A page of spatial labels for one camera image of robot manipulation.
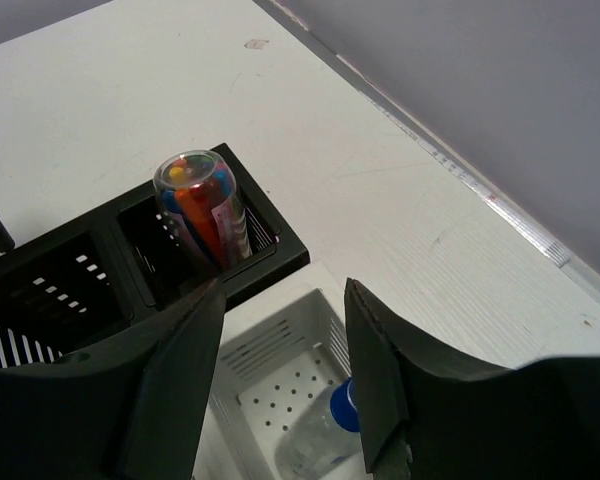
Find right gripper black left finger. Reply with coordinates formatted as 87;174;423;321
0;280;226;479

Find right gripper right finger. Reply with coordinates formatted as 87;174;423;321
344;279;600;479

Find blue cap spray bottle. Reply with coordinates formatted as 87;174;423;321
274;378;361;479

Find pink tube of crayons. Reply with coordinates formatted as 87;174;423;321
153;150;252;274

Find black mesh organizer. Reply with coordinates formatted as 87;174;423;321
0;142;311;371

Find white mesh organizer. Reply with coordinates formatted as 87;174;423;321
193;263;351;479

